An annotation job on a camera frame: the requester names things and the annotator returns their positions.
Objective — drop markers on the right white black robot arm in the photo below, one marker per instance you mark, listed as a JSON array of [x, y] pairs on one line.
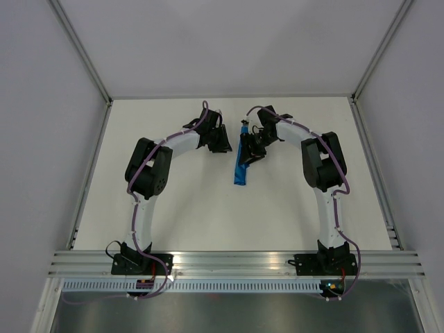
[[323, 167]]

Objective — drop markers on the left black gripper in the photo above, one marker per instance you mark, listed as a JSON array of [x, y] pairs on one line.
[[224, 146]]

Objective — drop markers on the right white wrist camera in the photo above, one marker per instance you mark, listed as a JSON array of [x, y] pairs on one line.
[[248, 123]]

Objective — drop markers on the right aluminium frame post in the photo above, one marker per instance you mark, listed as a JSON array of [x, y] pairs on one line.
[[382, 47]]

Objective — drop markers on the blue cloth napkin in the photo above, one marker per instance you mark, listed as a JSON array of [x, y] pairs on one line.
[[240, 170]]

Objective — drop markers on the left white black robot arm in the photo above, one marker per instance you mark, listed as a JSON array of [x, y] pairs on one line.
[[148, 170]]

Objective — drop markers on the white slotted cable duct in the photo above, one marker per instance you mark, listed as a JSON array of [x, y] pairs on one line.
[[193, 285]]

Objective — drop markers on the left aluminium frame post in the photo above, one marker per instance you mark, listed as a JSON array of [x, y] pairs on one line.
[[70, 31]]

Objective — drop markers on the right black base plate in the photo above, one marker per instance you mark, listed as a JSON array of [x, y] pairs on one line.
[[313, 265]]

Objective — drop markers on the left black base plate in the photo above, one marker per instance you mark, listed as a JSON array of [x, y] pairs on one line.
[[142, 266]]

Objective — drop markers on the aluminium mounting rail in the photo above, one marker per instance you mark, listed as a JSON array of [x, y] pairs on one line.
[[375, 264]]

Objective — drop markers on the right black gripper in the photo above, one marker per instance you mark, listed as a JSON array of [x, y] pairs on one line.
[[250, 155]]

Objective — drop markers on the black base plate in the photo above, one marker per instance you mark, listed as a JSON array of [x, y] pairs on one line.
[[142, 266], [313, 265]]

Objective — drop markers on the aluminium frame post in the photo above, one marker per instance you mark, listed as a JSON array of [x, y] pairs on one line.
[[382, 47], [70, 31]]

